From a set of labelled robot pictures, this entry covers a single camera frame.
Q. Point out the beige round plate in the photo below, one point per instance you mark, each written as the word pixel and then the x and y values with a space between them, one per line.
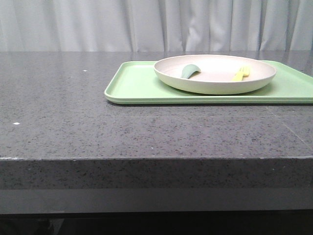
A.
pixel 215 75

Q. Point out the yellow plastic fork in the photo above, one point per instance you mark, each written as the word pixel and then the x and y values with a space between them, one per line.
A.
pixel 243 72

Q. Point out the light green serving tray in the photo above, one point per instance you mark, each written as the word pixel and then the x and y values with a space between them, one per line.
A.
pixel 135 83

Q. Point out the green plastic spoon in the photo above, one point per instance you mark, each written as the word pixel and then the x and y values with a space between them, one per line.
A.
pixel 189 70

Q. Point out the white curtain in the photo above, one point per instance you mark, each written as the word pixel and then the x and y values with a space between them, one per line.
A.
pixel 155 25

